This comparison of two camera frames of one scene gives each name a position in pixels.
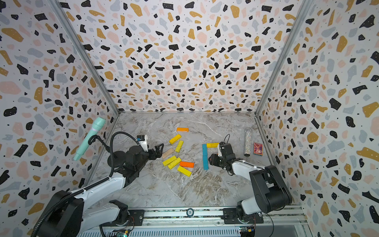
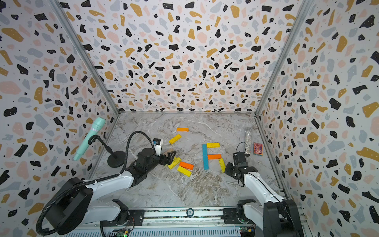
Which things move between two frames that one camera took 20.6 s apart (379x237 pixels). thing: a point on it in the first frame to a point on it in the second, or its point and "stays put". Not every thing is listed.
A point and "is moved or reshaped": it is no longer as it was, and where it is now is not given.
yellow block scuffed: x=212 y=145 stays put
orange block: x=179 y=146 is moved or reshaped
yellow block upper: x=176 y=138 stays put
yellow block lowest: x=184 y=171 stays put
